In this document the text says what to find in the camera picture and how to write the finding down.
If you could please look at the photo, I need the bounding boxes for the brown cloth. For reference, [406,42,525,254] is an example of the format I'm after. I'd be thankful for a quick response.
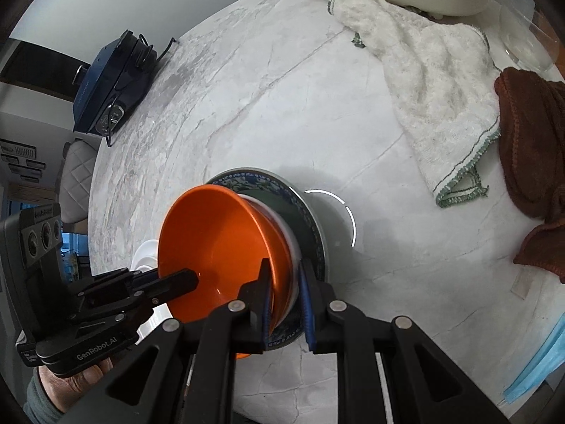
[494,67,565,284]

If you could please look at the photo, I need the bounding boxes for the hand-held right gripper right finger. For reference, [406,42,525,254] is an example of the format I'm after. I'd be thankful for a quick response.
[298,260,513,424]

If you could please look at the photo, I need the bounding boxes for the white oval bowl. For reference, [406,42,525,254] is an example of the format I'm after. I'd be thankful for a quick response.
[238,192,304,319]

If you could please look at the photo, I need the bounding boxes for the black power cable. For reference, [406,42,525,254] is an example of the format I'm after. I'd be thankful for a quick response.
[102,35,179,147]

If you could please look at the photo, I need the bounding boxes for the clear glass bowl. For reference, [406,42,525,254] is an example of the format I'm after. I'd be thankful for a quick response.
[499,4,560,72]

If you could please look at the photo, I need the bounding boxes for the white towel green stitching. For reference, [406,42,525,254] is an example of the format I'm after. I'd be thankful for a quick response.
[327,0,504,209]

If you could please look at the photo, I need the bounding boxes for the wall notices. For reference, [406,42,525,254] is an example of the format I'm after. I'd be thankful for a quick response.
[0,139,49,183]

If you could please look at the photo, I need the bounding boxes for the quilted beige chair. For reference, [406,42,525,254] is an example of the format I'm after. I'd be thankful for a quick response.
[59,140,100,224]

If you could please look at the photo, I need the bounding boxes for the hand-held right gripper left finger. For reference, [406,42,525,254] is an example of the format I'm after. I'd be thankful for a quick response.
[57,257,275,424]

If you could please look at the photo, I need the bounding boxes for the green bowl blue floral rim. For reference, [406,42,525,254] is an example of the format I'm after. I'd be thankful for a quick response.
[205,167,329,349]

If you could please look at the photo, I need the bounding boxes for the blue electric cooking appliance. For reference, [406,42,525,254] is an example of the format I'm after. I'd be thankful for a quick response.
[72,30,158,135]

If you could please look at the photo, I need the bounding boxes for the person's left hand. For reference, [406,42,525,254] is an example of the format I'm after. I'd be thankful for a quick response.
[37,355,114,412]

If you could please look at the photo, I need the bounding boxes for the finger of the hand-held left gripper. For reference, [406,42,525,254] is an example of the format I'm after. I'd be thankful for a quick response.
[128,269,159,287]
[143,269,199,305]

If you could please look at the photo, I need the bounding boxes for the blue face mask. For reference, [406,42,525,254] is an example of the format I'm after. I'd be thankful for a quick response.
[503,318,563,405]

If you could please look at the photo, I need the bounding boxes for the person's left forearm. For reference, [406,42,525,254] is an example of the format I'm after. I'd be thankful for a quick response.
[25,370,65,424]

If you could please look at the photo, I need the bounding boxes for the orange bowl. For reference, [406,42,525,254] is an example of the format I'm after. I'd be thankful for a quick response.
[158,185,297,360]

